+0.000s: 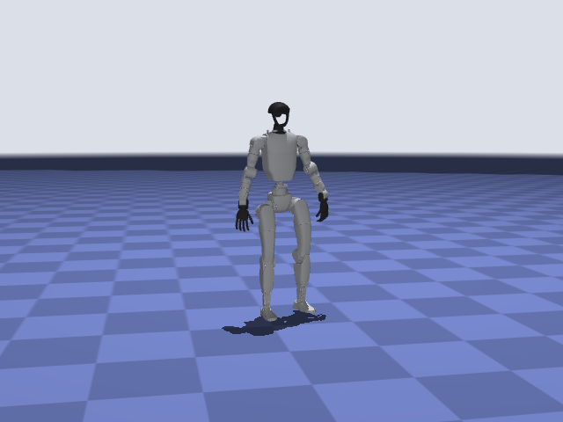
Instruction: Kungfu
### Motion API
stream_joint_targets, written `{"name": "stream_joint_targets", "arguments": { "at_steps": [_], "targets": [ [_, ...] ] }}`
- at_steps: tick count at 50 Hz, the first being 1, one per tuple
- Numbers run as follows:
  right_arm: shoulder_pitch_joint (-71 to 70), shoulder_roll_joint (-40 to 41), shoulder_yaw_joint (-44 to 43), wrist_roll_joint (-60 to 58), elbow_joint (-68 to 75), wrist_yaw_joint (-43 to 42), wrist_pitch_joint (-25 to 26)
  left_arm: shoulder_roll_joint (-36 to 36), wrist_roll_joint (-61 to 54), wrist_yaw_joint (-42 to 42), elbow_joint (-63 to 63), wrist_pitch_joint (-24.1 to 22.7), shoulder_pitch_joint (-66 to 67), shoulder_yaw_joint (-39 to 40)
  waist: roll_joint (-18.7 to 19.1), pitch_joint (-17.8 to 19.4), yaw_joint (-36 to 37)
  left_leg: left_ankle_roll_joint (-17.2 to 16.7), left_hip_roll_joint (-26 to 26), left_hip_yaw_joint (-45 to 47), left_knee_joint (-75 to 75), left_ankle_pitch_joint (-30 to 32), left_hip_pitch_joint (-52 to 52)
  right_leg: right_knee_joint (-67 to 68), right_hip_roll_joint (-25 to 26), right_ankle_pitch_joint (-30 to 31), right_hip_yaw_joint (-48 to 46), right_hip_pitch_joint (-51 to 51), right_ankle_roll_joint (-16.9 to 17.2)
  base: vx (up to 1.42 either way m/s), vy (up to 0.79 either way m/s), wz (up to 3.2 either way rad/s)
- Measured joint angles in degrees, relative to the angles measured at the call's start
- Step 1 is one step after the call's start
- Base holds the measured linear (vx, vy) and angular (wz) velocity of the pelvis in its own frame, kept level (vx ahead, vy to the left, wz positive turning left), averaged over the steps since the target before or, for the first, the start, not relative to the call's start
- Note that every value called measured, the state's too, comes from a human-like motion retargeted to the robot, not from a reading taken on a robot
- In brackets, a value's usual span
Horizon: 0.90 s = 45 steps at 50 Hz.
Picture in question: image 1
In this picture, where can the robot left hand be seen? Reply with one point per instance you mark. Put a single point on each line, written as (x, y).
(323, 207)

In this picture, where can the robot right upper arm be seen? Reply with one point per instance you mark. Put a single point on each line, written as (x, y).
(256, 144)

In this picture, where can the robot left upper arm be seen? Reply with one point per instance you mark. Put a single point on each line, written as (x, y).
(302, 144)

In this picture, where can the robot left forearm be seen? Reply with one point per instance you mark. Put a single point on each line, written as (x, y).
(318, 184)

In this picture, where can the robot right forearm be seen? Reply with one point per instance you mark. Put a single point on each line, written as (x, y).
(245, 188)

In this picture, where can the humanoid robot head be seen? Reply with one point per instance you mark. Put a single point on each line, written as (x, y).
(277, 109)

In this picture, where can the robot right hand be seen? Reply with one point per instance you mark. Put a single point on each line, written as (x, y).
(243, 215)

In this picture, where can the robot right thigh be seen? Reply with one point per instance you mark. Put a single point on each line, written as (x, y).
(265, 213)

